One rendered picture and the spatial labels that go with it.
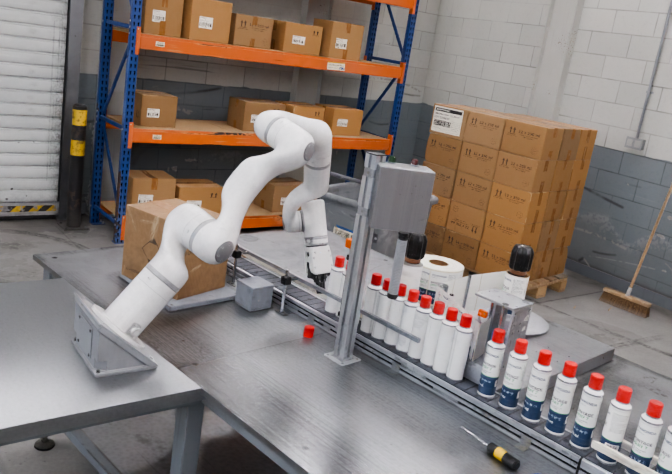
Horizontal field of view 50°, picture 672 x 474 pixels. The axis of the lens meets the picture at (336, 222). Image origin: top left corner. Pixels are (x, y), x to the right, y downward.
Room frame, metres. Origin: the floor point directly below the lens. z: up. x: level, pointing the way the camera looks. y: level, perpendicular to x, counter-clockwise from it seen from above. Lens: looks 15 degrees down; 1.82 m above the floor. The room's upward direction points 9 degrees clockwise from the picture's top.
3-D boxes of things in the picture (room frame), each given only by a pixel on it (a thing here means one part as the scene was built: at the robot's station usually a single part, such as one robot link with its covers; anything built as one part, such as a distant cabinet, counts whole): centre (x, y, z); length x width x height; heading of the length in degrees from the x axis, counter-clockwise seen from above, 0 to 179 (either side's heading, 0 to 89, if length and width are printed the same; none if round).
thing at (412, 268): (2.50, -0.30, 1.03); 0.09 x 0.09 x 0.30
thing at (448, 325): (2.03, -0.39, 0.98); 0.05 x 0.05 x 0.20
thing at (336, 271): (2.37, -0.03, 0.98); 0.05 x 0.05 x 0.20
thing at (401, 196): (2.11, -0.18, 1.38); 0.17 x 0.10 x 0.19; 101
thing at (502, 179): (6.02, -1.33, 0.70); 1.20 x 0.82 x 1.39; 45
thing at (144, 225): (2.50, 0.57, 0.99); 0.30 x 0.24 x 0.27; 57
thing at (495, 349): (1.91, -0.51, 0.98); 0.05 x 0.05 x 0.20
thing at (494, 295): (2.02, -0.53, 1.14); 0.14 x 0.11 x 0.01; 46
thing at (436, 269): (2.68, -0.42, 0.95); 0.20 x 0.20 x 0.14
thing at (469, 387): (2.25, -0.16, 0.86); 1.65 x 0.08 x 0.04; 46
